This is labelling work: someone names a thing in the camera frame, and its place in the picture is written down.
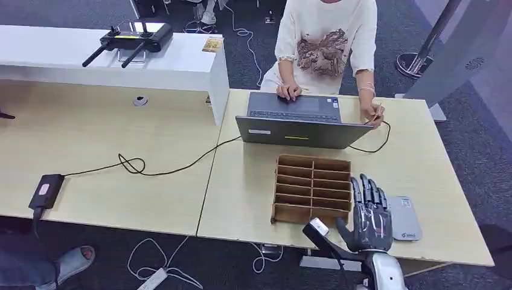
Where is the long white floor cable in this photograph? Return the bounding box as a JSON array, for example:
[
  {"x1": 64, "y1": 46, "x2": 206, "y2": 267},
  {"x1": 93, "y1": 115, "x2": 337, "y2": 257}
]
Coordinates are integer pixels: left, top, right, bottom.
[{"x1": 223, "y1": 4, "x2": 264, "y2": 87}]

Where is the black looped cable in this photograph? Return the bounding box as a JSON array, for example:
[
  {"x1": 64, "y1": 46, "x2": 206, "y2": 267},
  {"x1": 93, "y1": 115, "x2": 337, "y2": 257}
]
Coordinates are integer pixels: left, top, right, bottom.
[{"x1": 348, "y1": 120, "x2": 392, "y2": 154}]

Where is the grey standing panel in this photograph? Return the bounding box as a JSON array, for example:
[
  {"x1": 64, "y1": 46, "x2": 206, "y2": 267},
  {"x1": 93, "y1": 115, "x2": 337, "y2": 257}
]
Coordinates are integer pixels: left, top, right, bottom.
[{"x1": 394, "y1": 0, "x2": 512, "y2": 123}]

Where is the person's left hand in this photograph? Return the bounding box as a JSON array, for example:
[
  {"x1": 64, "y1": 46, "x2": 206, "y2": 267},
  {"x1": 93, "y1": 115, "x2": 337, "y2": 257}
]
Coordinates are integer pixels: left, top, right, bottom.
[{"x1": 359, "y1": 100, "x2": 386, "y2": 130}]

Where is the round metal stand with pole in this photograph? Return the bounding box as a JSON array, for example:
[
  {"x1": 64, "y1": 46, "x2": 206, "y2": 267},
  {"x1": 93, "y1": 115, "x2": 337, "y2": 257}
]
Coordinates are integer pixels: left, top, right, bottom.
[{"x1": 395, "y1": 0, "x2": 463, "y2": 79}]

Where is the person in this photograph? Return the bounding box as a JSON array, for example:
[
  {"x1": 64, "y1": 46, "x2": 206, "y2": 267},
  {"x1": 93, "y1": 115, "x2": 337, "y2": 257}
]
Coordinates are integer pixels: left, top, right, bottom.
[{"x1": 260, "y1": 0, "x2": 386, "y2": 130}]

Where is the black power adapter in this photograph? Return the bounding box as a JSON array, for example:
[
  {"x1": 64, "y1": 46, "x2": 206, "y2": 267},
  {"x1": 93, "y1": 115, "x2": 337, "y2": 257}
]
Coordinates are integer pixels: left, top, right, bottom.
[{"x1": 25, "y1": 173, "x2": 66, "y2": 239}]

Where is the black laptop power cable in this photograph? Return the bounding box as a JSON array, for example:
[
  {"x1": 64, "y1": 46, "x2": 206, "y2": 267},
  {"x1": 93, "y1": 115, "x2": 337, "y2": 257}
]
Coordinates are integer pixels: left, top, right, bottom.
[{"x1": 63, "y1": 135, "x2": 243, "y2": 177}]

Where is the yellow printed card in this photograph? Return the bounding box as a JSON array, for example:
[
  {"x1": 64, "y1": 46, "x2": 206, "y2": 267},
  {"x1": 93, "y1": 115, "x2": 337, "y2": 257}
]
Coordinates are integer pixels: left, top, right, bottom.
[{"x1": 201, "y1": 36, "x2": 225, "y2": 54}]

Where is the white looped power strip cable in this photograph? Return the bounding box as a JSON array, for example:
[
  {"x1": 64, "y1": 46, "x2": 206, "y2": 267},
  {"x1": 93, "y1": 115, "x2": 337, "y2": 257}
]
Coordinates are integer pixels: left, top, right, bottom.
[{"x1": 126, "y1": 236, "x2": 204, "y2": 290}]

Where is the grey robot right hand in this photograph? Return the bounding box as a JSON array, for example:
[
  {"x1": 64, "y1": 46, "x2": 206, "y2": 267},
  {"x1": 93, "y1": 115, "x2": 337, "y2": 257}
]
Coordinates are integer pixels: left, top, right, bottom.
[{"x1": 335, "y1": 173, "x2": 394, "y2": 253}]

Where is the white power strip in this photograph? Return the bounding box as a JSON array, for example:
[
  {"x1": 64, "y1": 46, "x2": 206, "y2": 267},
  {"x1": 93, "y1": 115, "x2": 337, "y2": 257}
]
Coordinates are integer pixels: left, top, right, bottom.
[{"x1": 136, "y1": 268, "x2": 168, "y2": 290}]

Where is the white desk shelf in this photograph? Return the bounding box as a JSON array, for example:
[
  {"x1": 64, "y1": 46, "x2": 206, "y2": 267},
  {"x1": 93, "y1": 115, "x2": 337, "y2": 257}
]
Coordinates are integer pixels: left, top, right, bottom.
[{"x1": 0, "y1": 24, "x2": 231, "y2": 126}]

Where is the short white coiled cable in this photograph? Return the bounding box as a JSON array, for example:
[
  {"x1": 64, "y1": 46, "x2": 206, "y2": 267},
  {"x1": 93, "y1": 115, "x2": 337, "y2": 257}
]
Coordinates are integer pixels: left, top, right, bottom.
[{"x1": 251, "y1": 242, "x2": 284, "y2": 274}]

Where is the black remote controller with antennas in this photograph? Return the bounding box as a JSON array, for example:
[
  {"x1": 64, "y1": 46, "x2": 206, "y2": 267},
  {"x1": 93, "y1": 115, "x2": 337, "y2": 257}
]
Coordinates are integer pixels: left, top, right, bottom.
[{"x1": 82, "y1": 21, "x2": 174, "y2": 69}]

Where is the grey open laptop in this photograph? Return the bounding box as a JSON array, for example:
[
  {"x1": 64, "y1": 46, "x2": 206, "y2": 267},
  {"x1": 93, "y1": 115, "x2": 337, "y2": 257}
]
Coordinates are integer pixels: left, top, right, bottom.
[{"x1": 235, "y1": 91, "x2": 375, "y2": 150}]

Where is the person's foot in sandal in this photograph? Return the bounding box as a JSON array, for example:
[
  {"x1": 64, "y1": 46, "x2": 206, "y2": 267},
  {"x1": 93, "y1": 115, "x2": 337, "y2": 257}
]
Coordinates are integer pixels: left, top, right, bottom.
[{"x1": 0, "y1": 245, "x2": 97, "y2": 290}]

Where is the person's white shoe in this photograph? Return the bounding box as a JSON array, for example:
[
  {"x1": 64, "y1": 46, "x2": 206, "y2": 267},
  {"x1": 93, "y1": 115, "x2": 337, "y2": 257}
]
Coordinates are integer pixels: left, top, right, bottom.
[{"x1": 200, "y1": 0, "x2": 218, "y2": 25}]

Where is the white desk foot bracket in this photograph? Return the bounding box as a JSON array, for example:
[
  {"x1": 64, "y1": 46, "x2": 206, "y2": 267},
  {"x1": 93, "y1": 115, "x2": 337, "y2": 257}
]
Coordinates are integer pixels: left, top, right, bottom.
[{"x1": 299, "y1": 256, "x2": 363, "y2": 273}]

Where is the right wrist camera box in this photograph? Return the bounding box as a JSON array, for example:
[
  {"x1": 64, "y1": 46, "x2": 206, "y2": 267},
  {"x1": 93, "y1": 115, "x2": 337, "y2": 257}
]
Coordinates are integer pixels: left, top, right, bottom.
[{"x1": 302, "y1": 217, "x2": 365, "y2": 263}]

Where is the wooden card box with slots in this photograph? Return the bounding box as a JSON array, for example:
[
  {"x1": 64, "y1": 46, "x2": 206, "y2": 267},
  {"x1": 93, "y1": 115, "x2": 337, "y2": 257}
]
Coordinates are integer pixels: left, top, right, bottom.
[{"x1": 270, "y1": 153, "x2": 353, "y2": 226}]

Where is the person's right hand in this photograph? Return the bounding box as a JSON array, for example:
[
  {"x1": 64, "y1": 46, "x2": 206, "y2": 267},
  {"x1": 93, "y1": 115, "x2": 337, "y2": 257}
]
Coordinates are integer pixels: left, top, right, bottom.
[{"x1": 276, "y1": 83, "x2": 303, "y2": 102}]

